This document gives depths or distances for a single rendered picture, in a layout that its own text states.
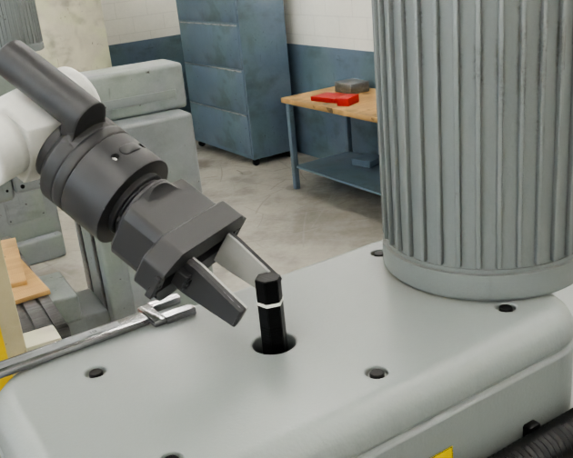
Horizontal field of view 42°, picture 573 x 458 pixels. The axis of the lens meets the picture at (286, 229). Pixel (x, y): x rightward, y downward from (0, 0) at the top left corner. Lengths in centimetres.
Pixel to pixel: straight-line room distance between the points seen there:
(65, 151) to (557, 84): 40
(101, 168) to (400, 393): 29
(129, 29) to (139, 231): 963
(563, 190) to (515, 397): 18
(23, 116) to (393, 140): 32
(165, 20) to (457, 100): 983
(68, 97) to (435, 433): 39
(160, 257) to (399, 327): 21
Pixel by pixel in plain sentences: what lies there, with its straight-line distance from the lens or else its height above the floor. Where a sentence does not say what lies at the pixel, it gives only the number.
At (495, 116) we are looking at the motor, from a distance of 64.
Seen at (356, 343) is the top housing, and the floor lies 189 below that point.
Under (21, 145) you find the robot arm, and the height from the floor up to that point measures 206.
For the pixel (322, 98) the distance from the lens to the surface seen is 668.
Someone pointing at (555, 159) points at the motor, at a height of 201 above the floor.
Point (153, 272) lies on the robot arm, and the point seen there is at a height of 197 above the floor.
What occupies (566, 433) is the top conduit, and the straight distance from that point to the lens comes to 68.
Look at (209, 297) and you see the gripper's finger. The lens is 61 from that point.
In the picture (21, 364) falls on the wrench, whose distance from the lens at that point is 67.
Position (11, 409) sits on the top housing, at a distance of 63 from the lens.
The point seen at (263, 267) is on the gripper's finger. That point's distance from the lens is 64.
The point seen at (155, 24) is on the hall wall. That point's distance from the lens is 1035.
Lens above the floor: 220
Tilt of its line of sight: 21 degrees down
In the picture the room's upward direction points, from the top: 6 degrees counter-clockwise
